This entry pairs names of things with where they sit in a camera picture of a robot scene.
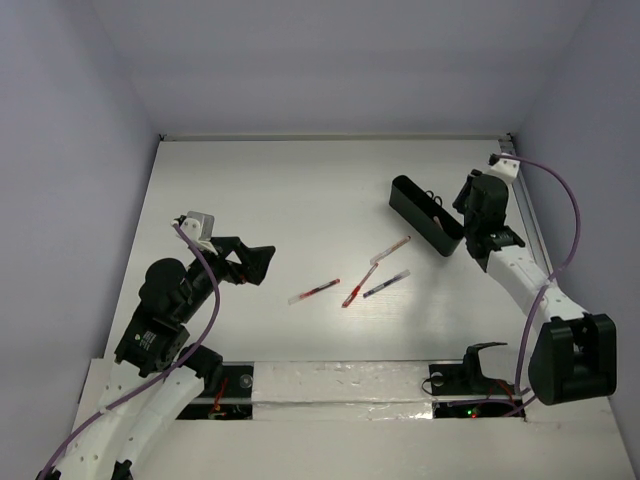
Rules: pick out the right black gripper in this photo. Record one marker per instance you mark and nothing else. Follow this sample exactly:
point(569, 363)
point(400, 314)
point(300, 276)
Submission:
point(460, 201)

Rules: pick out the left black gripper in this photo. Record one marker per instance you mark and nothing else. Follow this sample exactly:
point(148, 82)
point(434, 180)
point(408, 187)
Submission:
point(226, 255)

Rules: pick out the black handled scissors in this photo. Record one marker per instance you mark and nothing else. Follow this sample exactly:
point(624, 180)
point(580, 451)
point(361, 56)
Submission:
point(434, 197)

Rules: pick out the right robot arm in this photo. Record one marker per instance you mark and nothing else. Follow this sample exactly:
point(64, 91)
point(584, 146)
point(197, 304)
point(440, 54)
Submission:
point(575, 352)

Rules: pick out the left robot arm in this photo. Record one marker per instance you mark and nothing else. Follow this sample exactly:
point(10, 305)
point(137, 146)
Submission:
point(156, 372)

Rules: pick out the black oblong container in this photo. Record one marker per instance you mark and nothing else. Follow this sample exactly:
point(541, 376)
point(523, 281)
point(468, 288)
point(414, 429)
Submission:
point(417, 209)

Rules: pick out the blue pen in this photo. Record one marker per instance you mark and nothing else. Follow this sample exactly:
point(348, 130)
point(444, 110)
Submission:
point(395, 279)

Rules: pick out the silver foil covered beam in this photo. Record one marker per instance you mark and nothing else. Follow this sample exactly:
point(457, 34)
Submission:
point(340, 391)

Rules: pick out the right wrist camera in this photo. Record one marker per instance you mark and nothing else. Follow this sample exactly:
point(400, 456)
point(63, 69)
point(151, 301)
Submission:
point(504, 168)

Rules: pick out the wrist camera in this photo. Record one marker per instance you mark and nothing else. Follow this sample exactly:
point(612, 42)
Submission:
point(504, 168)
point(197, 227)

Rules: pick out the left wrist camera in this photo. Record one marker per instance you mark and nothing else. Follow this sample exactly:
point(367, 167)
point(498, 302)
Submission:
point(197, 227)

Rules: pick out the aluminium rail right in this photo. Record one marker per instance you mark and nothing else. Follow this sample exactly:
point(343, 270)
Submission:
point(533, 231)

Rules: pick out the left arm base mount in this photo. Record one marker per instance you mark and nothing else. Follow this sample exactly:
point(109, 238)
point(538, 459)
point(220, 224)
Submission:
point(229, 399)

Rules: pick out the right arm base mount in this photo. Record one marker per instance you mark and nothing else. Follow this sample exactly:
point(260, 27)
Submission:
point(465, 377)

